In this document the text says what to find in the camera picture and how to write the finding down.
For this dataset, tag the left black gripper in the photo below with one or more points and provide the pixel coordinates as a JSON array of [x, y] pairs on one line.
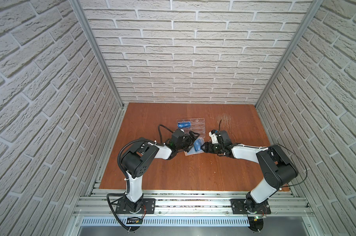
[[188, 140]]

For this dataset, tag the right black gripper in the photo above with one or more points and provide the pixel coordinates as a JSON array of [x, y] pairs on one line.
[[209, 145]]

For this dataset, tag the clear plastic organizer box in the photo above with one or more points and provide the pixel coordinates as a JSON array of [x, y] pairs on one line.
[[197, 125]]

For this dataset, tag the tan leather card holder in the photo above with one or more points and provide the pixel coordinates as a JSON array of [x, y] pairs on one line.
[[192, 151]]

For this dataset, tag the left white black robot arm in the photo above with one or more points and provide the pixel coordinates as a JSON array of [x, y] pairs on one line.
[[135, 158]]

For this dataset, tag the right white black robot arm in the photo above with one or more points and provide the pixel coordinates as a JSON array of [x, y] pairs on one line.
[[276, 167]]

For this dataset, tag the blue item in box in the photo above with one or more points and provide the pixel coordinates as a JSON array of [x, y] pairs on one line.
[[184, 125]]

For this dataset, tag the perforated metal vent strip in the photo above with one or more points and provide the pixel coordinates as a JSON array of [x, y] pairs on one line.
[[172, 221]]

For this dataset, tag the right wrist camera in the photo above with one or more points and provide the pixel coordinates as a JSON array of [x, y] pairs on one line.
[[220, 137]]

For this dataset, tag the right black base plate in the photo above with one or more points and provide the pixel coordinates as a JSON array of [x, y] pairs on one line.
[[247, 206]]

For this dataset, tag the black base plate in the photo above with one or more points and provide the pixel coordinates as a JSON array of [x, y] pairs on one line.
[[247, 206], [125, 206]]

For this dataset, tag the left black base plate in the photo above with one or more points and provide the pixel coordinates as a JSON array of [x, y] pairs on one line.
[[125, 206]]

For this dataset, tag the aluminium rail frame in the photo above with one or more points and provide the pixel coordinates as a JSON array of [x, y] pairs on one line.
[[194, 204]]

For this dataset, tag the left corner aluminium post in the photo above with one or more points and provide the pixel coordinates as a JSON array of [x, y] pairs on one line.
[[84, 22]]

